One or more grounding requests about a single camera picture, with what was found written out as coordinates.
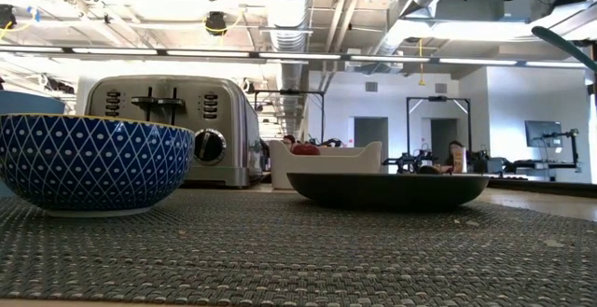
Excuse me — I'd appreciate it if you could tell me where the grey woven placemat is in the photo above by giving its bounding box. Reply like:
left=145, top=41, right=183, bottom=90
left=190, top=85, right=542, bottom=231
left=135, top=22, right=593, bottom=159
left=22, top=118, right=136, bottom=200
left=0, top=188, right=597, bottom=306

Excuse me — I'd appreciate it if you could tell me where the black ceiling device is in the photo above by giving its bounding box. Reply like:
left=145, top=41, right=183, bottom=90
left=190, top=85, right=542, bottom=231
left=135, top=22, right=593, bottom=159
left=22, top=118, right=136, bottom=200
left=0, top=4, right=18, bottom=31
left=204, top=11, right=229, bottom=36

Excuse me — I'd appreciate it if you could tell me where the orange box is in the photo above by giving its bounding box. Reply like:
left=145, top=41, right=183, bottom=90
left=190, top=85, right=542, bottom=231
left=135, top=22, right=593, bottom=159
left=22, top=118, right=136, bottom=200
left=451, top=147, right=468, bottom=174

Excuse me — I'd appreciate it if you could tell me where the yellow hanging cable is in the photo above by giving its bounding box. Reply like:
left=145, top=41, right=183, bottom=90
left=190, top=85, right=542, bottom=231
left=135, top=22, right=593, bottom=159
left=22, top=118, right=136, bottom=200
left=416, top=38, right=428, bottom=87

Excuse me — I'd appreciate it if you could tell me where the light grey plastic tray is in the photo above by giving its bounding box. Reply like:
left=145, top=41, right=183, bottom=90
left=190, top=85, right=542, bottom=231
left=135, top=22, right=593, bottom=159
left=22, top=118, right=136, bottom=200
left=269, top=140, right=384, bottom=190

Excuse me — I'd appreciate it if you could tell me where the black metal frame stand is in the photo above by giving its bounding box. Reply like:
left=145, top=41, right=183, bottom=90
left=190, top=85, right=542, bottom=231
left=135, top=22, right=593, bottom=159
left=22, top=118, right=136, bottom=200
left=251, top=89, right=326, bottom=147
left=405, top=95, right=473, bottom=160

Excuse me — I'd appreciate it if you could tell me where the silver four-slot toaster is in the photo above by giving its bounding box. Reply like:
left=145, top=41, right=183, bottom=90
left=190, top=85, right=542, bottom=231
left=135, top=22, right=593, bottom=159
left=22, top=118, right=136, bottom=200
left=85, top=75, right=262, bottom=189

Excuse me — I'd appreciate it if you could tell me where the red apple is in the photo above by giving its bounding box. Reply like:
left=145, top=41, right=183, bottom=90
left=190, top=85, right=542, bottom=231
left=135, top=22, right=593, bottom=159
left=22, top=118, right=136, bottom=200
left=291, top=143, right=321, bottom=157

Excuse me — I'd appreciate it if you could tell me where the computer monitor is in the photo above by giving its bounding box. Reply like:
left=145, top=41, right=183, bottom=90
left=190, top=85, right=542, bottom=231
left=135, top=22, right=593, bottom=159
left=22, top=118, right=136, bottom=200
left=524, top=119, right=564, bottom=148

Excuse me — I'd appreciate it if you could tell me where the blue white patterned bowl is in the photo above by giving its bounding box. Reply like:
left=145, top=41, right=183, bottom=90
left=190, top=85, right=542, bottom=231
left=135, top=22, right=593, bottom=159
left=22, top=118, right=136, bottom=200
left=0, top=113, right=196, bottom=219

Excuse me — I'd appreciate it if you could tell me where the teal spoon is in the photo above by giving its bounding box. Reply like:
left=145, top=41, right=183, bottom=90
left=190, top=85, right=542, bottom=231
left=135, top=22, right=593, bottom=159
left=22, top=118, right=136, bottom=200
left=531, top=25, right=597, bottom=74

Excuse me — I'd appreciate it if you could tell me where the dark round plate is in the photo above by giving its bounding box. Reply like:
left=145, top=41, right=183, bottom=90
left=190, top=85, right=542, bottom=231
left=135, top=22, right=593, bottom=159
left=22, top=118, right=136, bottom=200
left=286, top=172, right=491, bottom=214

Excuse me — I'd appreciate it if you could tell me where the black aluminium table frame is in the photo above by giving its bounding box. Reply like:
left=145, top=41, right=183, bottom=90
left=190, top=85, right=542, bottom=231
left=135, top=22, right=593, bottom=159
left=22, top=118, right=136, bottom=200
left=487, top=178, right=597, bottom=200

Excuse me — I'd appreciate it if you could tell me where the long led light bar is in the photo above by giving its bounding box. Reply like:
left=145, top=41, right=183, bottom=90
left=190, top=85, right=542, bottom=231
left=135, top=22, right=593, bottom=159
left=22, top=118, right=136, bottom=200
left=0, top=45, right=597, bottom=69

